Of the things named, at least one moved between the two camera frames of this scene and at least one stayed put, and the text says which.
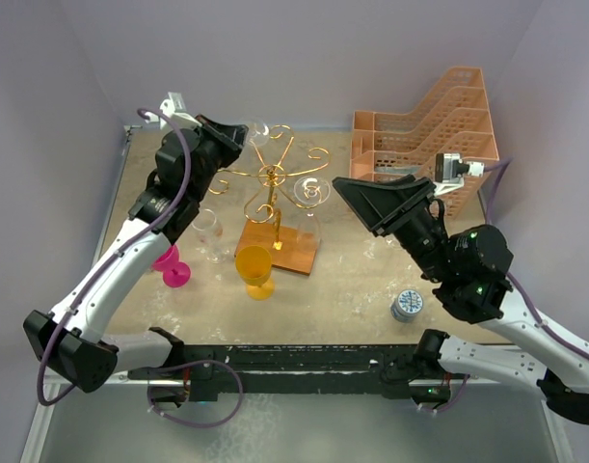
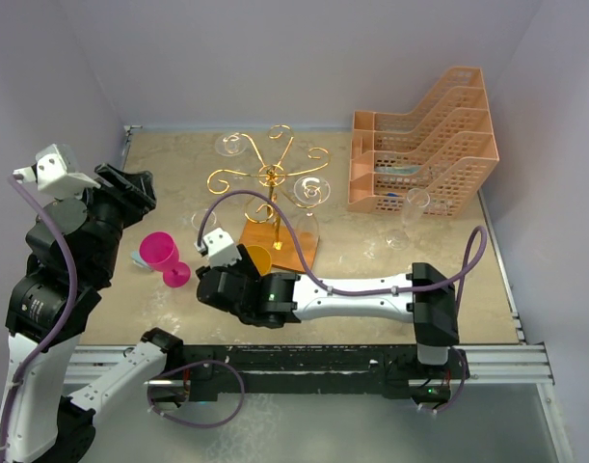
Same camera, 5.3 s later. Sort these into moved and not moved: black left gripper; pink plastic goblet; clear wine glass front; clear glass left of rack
Moved: black left gripper; clear wine glass front
Not moved: pink plastic goblet; clear glass left of rack
